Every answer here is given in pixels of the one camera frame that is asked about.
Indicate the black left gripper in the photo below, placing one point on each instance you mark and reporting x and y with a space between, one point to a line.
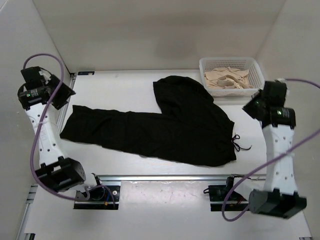
66 92

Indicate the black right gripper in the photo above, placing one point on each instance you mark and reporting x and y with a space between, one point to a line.
247 108

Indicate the black trousers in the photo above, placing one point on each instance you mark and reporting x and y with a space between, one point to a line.
190 128

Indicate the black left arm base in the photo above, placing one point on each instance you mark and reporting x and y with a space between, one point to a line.
101 199

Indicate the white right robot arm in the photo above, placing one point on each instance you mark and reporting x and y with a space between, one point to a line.
271 189

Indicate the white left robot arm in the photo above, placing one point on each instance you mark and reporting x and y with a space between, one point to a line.
41 96

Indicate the beige trousers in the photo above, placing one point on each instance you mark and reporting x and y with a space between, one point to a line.
227 78

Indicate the small black label plate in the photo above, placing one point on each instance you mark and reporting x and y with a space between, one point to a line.
86 73

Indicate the white plastic basket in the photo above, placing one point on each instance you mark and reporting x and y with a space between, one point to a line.
255 76

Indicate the silver left aluminium rail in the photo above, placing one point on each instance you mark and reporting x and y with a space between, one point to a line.
63 111

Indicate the silver aluminium rail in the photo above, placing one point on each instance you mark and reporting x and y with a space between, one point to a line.
63 111
140 178

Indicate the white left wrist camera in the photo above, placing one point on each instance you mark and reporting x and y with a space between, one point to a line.
46 75

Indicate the silver front aluminium rail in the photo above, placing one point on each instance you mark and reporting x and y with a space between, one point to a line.
140 178

